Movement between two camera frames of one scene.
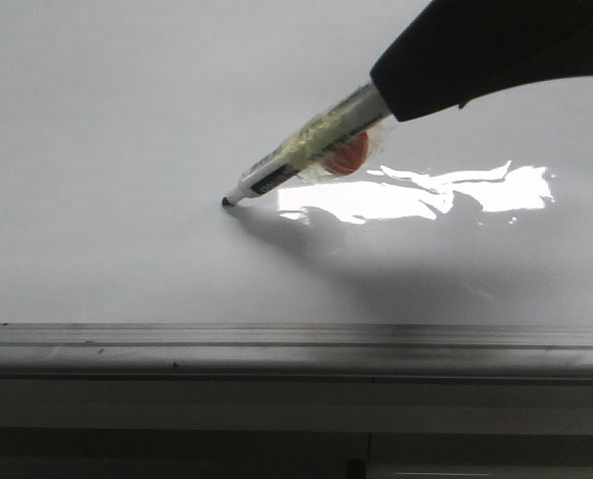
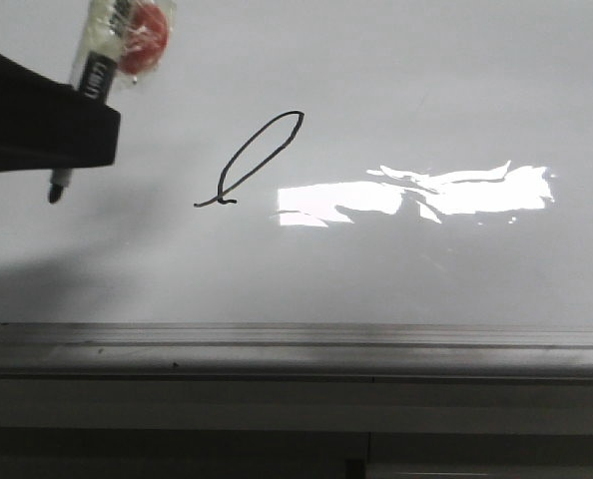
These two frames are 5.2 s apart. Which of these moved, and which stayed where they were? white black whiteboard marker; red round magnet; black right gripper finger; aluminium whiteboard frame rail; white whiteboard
Moved: red round magnet; black right gripper finger; white black whiteboard marker
Stayed: aluminium whiteboard frame rail; white whiteboard
